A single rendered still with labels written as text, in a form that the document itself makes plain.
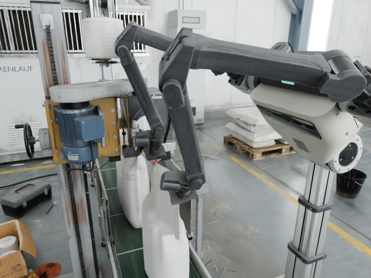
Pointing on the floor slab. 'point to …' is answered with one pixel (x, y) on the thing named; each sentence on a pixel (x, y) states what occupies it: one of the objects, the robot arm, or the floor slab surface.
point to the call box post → (199, 224)
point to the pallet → (283, 149)
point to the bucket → (350, 183)
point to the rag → (48, 270)
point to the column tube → (59, 38)
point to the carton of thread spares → (17, 271)
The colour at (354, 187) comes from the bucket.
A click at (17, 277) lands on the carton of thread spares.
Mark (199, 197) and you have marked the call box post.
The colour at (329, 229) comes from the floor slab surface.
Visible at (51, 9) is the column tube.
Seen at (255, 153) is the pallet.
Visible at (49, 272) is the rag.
